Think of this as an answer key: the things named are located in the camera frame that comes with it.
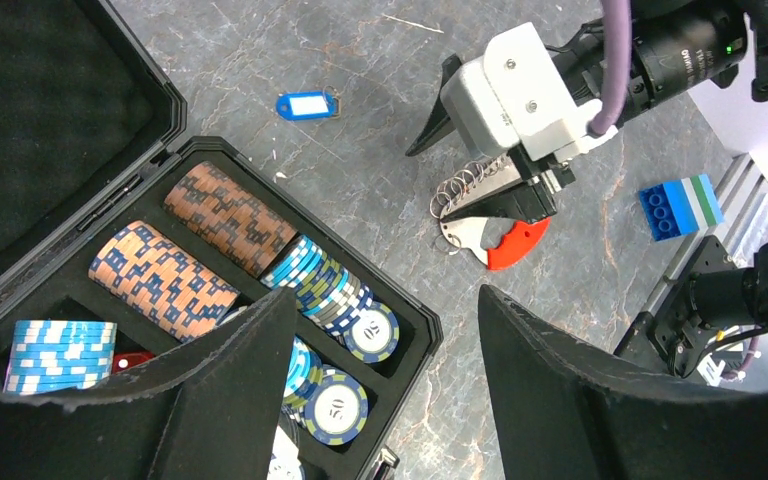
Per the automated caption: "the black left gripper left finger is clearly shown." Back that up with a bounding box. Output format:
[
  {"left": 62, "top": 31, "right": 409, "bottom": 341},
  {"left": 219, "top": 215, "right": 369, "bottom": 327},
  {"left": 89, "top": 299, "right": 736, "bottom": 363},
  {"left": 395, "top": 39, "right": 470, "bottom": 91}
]
[{"left": 0, "top": 289, "right": 296, "bottom": 479}]

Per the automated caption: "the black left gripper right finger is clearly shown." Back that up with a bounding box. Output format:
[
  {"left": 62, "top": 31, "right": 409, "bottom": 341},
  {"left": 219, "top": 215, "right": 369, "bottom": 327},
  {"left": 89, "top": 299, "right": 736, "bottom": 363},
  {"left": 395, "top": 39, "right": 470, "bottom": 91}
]
[{"left": 477, "top": 284, "right": 768, "bottom": 479}]

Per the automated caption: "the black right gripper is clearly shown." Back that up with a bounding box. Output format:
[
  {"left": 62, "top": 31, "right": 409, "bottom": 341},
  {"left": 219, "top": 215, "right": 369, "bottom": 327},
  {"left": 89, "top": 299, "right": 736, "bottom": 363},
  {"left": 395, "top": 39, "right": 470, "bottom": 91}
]
[{"left": 405, "top": 19, "right": 643, "bottom": 223}]

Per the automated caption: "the metal keyring tool red handle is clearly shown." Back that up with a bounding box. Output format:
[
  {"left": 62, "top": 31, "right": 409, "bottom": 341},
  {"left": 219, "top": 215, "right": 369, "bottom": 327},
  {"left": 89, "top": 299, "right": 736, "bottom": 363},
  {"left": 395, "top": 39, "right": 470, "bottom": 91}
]
[{"left": 429, "top": 155, "right": 551, "bottom": 271}]

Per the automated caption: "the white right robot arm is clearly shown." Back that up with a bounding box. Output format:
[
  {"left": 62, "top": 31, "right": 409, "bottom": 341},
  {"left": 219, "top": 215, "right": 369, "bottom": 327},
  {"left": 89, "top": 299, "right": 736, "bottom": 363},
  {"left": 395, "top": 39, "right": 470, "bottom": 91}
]
[{"left": 407, "top": 1, "right": 768, "bottom": 378}]

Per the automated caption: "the blue key tag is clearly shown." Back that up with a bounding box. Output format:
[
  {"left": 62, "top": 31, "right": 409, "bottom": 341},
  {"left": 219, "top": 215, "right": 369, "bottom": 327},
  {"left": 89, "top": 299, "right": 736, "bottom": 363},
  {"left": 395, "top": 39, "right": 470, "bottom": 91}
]
[{"left": 275, "top": 86, "right": 341, "bottom": 122}]

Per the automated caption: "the blue green white brick stack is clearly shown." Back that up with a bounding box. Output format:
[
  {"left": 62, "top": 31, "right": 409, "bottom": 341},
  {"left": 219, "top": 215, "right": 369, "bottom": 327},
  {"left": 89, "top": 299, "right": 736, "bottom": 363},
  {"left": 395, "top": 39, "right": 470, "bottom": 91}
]
[{"left": 638, "top": 174, "right": 725, "bottom": 241}]

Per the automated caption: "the black poker chip case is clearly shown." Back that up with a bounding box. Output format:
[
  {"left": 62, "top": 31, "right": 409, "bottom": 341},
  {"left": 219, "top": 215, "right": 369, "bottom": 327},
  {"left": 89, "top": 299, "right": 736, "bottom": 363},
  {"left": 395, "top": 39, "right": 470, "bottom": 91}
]
[{"left": 0, "top": 1, "right": 442, "bottom": 479}]

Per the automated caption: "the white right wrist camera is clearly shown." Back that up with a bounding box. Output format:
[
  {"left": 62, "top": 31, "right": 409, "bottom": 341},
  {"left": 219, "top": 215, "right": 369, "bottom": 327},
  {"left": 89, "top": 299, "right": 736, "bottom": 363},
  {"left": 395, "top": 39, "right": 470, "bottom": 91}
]
[{"left": 440, "top": 22, "right": 618, "bottom": 161}]

